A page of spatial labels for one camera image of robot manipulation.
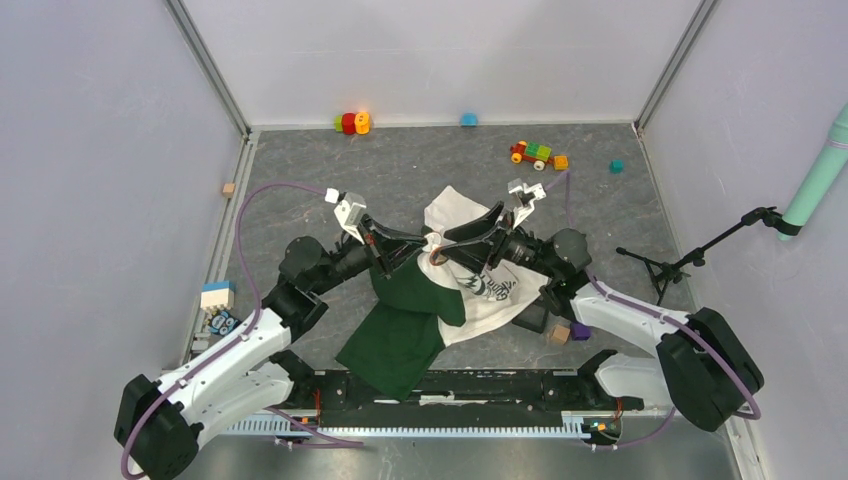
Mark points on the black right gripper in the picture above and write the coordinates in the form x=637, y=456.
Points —
x=477, y=253

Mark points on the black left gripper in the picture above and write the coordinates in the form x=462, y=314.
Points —
x=395, y=248

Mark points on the white and green t-shirt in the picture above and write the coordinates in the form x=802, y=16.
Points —
x=423, y=308

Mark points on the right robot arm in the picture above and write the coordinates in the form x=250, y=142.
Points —
x=705, y=369

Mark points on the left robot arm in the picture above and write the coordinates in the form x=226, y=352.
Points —
x=162, y=424

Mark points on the colourful toy block train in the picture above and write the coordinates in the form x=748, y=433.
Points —
x=540, y=156

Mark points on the blue round toy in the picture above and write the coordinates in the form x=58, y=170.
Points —
x=468, y=120

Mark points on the red green orange toy stack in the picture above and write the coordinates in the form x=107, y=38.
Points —
x=351, y=123

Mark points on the purple cube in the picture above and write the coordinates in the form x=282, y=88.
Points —
x=580, y=332

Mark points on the teal cube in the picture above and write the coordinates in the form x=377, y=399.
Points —
x=616, y=166

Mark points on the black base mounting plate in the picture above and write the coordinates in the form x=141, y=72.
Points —
x=456, y=398

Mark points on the blue and white block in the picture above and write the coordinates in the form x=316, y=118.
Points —
x=217, y=296

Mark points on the blue owl toy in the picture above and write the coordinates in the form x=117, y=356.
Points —
x=222, y=323

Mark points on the black tripod stand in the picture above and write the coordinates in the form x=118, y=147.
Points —
x=663, y=274

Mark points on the teal padded pole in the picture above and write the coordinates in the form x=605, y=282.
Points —
x=822, y=174

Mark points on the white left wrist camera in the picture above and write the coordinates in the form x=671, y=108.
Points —
x=349, y=210

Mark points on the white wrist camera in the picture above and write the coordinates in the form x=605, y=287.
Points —
x=349, y=210
x=525, y=196

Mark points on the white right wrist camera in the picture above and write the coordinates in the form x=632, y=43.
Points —
x=525, y=196

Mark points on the black square frame tray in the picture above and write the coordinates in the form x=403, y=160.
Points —
x=533, y=318

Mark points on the small wooden cube on rail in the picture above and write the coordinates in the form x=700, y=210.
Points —
x=228, y=190

